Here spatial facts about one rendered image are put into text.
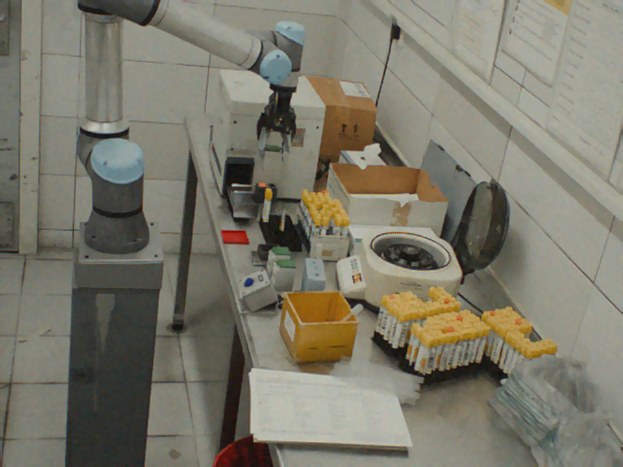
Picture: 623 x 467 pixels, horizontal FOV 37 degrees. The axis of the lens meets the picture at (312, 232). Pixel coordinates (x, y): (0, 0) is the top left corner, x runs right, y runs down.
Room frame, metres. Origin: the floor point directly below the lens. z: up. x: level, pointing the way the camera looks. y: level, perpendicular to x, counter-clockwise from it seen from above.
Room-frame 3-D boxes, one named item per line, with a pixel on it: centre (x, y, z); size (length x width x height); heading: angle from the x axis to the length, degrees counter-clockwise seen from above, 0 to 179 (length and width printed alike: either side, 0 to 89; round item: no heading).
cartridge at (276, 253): (2.06, 0.07, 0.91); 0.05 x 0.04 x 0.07; 106
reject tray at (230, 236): (2.22, 0.20, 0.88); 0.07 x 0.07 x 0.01; 16
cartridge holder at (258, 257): (2.12, 0.10, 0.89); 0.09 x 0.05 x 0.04; 107
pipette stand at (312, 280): (1.93, -0.02, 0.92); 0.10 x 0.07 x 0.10; 8
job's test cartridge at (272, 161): (2.29, 0.14, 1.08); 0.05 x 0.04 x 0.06; 102
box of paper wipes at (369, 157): (2.77, -0.14, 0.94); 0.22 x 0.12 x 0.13; 20
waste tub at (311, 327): (1.75, -0.04, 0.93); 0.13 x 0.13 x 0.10; 21
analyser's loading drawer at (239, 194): (2.41, 0.22, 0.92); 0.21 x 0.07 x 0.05; 16
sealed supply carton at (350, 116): (3.09, -0.01, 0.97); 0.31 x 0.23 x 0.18; 10
